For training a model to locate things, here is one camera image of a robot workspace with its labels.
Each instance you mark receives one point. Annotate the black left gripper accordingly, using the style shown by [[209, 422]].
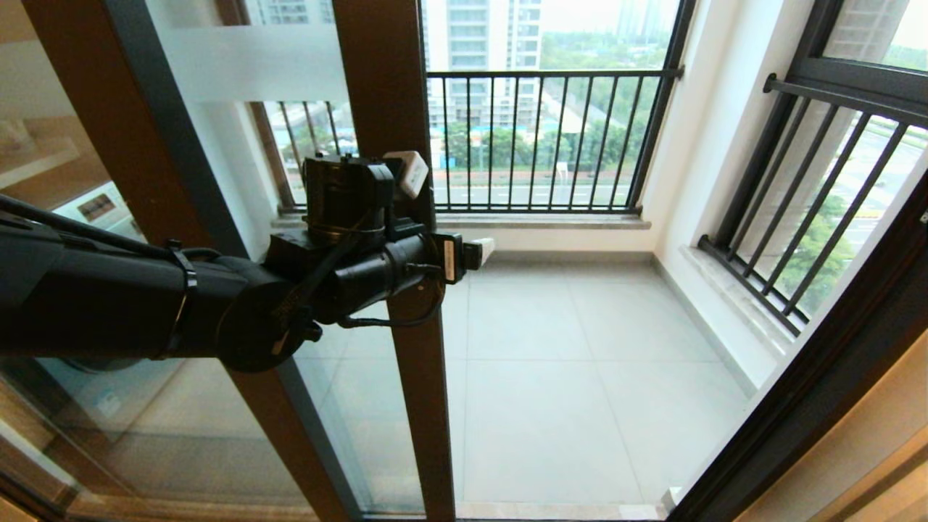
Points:
[[377, 279]]

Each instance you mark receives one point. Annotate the sliding glass door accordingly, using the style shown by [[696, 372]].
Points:
[[384, 87]]

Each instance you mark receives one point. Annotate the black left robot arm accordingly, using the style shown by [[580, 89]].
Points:
[[109, 304]]

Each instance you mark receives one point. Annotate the long grey stone window sill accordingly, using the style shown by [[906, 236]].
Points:
[[551, 221]]

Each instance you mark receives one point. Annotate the wide black window railing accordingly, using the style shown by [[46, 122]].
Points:
[[551, 74]]

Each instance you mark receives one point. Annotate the short grey stone window sill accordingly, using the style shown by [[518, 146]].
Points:
[[732, 297]]

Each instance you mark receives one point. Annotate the grey front-load washing machine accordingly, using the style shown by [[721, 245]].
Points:
[[98, 206]]

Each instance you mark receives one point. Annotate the brown framed fixed glass door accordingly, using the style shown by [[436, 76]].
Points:
[[109, 109]]

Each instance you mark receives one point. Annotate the narrow black window railing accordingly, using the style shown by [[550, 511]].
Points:
[[855, 94]]

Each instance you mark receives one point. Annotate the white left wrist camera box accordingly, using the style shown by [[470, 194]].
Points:
[[407, 174]]

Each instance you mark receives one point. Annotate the dark door frame with track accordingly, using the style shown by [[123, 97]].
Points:
[[834, 377]]

